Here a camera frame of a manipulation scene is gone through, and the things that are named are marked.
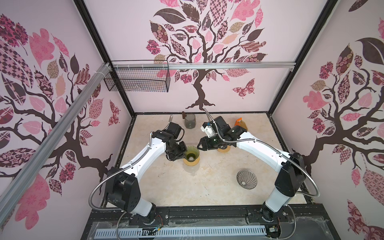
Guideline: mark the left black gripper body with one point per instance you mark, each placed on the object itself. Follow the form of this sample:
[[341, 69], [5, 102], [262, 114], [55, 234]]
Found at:
[[176, 151]]

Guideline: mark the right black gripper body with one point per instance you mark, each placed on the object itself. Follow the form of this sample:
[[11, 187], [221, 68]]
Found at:
[[212, 143]]

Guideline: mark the green glass dripper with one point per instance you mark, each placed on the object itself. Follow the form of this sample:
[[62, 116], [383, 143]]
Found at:
[[192, 153]]

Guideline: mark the orange coffee filter pack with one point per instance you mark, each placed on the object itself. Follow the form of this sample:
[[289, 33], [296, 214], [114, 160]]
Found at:
[[241, 123]]

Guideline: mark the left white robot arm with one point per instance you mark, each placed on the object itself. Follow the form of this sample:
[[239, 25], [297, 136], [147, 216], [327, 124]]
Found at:
[[122, 189]]

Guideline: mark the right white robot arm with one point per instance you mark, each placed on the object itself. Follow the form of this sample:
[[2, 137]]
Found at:
[[289, 179]]

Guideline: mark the grey glass dripper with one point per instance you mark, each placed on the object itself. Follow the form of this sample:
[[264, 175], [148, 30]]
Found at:
[[247, 179]]

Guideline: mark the grey glass measuring cup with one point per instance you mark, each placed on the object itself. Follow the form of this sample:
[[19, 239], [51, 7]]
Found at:
[[189, 120]]

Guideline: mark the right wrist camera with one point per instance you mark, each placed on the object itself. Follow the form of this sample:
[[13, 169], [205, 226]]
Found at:
[[208, 129]]

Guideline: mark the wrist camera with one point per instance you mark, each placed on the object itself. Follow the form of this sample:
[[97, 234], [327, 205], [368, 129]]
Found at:
[[174, 130], [208, 129]]

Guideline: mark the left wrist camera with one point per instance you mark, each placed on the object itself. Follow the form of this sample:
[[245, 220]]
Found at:
[[174, 130]]

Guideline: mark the rear aluminium rail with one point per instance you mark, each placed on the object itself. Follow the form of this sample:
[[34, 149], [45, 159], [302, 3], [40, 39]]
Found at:
[[204, 66]]

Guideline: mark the aluminium rail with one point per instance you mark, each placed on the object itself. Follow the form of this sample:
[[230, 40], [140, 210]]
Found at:
[[204, 66], [16, 189]]

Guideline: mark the black wire basket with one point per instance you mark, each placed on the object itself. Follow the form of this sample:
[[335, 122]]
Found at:
[[139, 76]]

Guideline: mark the white slotted cable duct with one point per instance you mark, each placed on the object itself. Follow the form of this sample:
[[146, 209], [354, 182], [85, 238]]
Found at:
[[179, 232]]

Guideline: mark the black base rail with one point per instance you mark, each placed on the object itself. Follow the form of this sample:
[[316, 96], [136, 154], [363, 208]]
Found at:
[[294, 222]]

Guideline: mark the left aluminium rail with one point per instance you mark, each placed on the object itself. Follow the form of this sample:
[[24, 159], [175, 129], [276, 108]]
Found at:
[[16, 189]]

